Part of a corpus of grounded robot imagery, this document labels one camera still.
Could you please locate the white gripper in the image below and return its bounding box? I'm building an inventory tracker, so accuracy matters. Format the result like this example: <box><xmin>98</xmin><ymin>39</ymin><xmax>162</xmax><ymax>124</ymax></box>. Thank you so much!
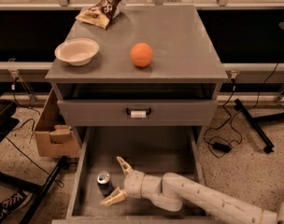
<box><xmin>100</xmin><ymin>156</ymin><xmax>145</xmax><ymax>206</ymax></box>

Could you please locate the blue redbull can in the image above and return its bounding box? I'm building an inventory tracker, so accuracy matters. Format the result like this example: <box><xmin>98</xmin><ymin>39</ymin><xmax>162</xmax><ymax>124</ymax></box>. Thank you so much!
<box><xmin>96</xmin><ymin>171</ymin><xmax>114</xmax><ymax>197</ymax></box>

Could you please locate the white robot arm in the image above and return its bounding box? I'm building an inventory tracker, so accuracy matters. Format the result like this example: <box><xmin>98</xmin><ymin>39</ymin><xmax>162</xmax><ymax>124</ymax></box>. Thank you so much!
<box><xmin>100</xmin><ymin>157</ymin><xmax>284</xmax><ymax>224</ymax></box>

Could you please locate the open grey drawer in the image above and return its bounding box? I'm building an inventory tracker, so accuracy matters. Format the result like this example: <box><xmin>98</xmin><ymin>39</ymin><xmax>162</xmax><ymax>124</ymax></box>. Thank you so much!
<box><xmin>52</xmin><ymin>126</ymin><xmax>221</xmax><ymax>224</ymax></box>

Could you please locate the grey drawer cabinet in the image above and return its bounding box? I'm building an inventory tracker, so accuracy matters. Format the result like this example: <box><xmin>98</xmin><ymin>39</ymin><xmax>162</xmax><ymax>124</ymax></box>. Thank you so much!
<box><xmin>46</xmin><ymin>5</ymin><xmax>227</xmax><ymax>141</ymax></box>

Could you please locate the cardboard box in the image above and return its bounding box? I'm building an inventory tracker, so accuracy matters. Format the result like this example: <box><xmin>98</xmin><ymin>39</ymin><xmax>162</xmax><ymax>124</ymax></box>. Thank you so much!
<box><xmin>34</xmin><ymin>90</ymin><xmax>81</xmax><ymax>158</ymax></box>

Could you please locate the black white sneaker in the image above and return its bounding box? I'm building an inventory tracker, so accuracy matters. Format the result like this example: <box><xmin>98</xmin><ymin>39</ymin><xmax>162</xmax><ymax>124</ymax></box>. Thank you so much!
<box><xmin>0</xmin><ymin>189</ymin><xmax>32</xmax><ymax>224</ymax></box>

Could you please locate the orange fruit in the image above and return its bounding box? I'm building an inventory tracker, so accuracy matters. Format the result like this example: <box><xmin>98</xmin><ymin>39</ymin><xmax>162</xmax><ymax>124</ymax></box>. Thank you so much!
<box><xmin>130</xmin><ymin>43</ymin><xmax>153</xmax><ymax>67</ymax></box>

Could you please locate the white bowl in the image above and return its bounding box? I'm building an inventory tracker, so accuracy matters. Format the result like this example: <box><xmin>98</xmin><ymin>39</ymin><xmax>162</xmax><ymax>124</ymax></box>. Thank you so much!
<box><xmin>54</xmin><ymin>38</ymin><xmax>99</xmax><ymax>66</ymax></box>

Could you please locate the black stand leg right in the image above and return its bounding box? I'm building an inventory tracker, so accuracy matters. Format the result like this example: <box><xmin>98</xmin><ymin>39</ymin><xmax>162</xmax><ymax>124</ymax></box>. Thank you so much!
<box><xmin>234</xmin><ymin>99</ymin><xmax>284</xmax><ymax>154</ymax></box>

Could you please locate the brown chip bag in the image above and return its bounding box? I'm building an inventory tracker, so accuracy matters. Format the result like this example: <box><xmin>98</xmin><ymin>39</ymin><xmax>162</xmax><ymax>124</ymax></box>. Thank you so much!
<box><xmin>76</xmin><ymin>0</ymin><xmax>128</xmax><ymax>29</ymax></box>

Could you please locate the black cable on left floor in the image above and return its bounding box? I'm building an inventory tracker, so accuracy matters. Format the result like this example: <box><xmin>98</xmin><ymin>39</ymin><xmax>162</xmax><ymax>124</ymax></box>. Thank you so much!
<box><xmin>0</xmin><ymin>77</ymin><xmax>65</xmax><ymax>189</ymax></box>

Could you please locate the closed grey drawer with handle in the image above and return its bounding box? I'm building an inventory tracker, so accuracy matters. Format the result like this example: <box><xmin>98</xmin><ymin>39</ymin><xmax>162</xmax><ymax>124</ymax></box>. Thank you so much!
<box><xmin>58</xmin><ymin>100</ymin><xmax>217</xmax><ymax>126</ymax></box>

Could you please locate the black power adapter with cable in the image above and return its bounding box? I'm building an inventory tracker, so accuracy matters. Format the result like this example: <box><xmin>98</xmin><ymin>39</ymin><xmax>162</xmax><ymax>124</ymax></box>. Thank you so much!
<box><xmin>204</xmin><ymin>78</ymin><xmax>243</xmax><ymax>159</ymax></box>

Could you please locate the black stand frame left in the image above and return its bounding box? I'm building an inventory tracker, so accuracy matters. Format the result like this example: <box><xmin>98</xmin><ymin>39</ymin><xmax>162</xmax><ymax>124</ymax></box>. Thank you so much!
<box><xmin>0</xmin><ymin>102</ymin><xmax>69</xmax><ymax>224</ymax></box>

